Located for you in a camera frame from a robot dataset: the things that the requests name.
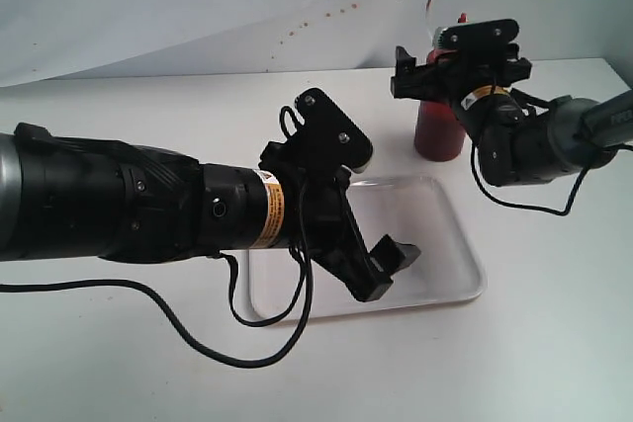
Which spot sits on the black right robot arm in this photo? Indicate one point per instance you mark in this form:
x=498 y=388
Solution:
x=520 y=139

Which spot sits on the red ketchup squeeze bottle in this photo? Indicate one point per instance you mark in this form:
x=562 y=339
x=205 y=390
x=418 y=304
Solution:
x=438 y=136

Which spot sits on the white rectangular plastic tray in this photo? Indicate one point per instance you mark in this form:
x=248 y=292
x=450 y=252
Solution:
x=414 y=210

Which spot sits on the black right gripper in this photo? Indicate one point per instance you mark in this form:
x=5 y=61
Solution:
x=484 y=62

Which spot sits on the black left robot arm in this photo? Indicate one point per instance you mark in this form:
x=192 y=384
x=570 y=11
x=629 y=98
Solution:
x=66 y=197

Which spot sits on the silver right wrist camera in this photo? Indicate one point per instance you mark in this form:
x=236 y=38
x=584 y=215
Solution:
x=444 y=37

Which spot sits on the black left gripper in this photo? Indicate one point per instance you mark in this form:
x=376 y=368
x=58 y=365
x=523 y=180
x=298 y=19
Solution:
x=313 y=167

